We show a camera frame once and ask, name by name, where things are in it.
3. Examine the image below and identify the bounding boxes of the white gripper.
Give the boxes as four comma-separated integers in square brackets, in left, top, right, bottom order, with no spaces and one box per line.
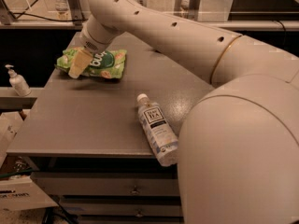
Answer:
[68,15,121,78]

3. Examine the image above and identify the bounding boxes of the green rice chip bag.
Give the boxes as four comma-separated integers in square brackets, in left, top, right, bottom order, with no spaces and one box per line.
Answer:
[55,47,127,79]

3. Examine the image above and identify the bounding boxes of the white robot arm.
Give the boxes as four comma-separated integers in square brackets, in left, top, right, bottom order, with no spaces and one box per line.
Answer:
[80,0,299,224]

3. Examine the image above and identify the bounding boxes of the white pump dispenser bottle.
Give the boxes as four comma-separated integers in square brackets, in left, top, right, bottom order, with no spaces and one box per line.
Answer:
[5,64,31,97]

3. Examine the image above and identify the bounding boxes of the grey drawer cabinet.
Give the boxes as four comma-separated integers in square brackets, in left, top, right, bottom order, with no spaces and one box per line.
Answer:
[8,34,212,224]

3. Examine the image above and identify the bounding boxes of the clear tea bottle white label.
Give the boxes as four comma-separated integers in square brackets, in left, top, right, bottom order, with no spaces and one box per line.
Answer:
[136,93,178,167]

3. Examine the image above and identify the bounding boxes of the black cable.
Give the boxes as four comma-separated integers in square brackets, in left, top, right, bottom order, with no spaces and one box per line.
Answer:
[8,12,87,23]

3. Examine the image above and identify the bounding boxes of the metal railing frame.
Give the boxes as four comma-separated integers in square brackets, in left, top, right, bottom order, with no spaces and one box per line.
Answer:
[4,0,299,32]

